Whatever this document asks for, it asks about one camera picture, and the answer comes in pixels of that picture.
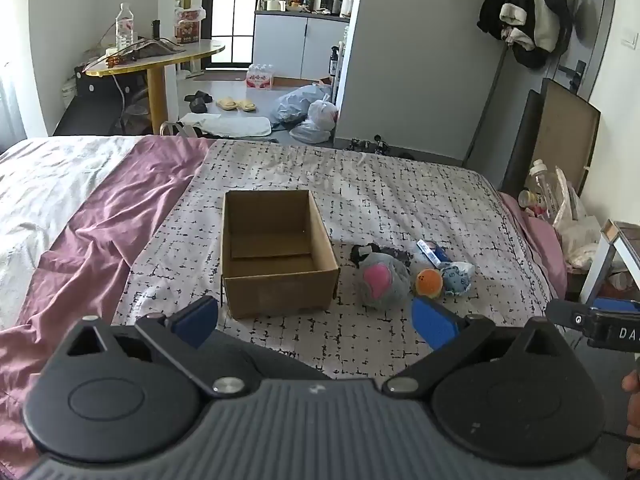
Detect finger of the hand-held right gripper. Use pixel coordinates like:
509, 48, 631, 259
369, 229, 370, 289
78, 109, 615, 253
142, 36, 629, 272
590, 297, 640, 314
546, 300, 595, 334

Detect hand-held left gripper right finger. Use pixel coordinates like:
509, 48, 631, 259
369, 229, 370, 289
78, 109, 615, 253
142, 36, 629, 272
382, 296, 588, 401

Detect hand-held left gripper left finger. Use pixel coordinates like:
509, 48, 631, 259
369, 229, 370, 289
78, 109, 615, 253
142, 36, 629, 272
44, 296, 249, 399

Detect orange green ball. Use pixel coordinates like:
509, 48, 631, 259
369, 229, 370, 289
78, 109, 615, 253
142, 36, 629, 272
411, 268, 443, 299

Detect blue white plush toy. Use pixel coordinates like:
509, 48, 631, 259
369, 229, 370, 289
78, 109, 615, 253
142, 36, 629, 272
440, 261, 475, 296

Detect grey plush toy pink heart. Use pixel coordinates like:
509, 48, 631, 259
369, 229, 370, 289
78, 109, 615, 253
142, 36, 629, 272
352, 252, 412, 308

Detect blue snack packet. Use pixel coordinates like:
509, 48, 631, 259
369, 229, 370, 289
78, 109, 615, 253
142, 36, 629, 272
416, 240, 452, 268

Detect brown cardboard box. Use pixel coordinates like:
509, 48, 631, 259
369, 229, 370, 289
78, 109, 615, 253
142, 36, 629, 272
220, 189, 342, 320

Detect black cloth white label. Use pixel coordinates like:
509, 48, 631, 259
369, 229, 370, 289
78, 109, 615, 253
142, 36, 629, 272
350, 243, 383, 267

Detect person's right hand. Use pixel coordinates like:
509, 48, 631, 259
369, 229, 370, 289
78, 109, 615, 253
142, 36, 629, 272
621, 369, 640, 443

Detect white framed mirror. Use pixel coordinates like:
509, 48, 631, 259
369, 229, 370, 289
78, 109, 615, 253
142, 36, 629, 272
580, 219, 640, 307

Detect crumpled white plastic bag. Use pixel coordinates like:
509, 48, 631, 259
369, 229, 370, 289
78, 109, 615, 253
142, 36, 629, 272
549, 167, 608, 273

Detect clear plastic bottle white cap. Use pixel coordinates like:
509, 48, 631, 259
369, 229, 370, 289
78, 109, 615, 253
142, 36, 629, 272
529, 158, 562, 213

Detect brown cardboard panel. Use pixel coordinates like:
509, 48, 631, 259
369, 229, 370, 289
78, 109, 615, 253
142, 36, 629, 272
529, 79, 602, 198

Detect black flat panel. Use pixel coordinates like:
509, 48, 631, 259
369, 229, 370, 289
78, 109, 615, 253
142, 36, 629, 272
500, 88, 546, 197

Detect small black floor gadgets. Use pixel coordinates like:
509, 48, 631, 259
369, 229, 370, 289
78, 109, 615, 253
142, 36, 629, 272
349, 134, 397, 154

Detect white floor mat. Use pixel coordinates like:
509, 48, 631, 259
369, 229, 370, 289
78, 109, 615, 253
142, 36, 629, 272
178, 112, 274, 137

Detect white duvet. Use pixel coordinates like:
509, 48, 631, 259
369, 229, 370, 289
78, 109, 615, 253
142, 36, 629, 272
0, 136, 142, 331

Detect black dotted chair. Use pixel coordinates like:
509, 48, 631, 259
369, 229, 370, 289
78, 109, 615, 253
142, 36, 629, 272
52, 66, 152, 137

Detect grey garbage bag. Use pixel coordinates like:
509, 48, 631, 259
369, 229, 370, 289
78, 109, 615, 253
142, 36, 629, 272
269, 83, 332, 127

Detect pack of water bottles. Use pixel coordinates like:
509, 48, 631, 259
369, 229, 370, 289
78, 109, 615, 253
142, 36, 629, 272
246, 64, 277, 90

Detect round yellow-edged table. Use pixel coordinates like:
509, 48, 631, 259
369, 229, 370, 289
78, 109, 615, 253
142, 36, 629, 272
85, 39, 226, 133

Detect red white bag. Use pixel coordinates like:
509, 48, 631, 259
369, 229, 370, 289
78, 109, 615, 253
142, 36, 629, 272
173, 6, 207, 45

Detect white kitchen cabinet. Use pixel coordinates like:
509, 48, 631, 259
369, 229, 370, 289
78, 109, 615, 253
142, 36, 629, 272
251, 10, 351, 79

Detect hanging black white clothes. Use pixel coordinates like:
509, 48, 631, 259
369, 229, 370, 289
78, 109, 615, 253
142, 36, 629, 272
476, 0, 577, 70

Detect clear water bottle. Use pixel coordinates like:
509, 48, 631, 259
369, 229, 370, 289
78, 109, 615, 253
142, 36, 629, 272
115, 3, 136, 52

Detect black framed glass door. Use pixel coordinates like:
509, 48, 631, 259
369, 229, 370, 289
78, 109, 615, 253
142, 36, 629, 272
209, 0, 259, 69

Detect black door handle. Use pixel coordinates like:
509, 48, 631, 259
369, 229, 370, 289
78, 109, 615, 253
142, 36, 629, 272
558, 59, 587, 94

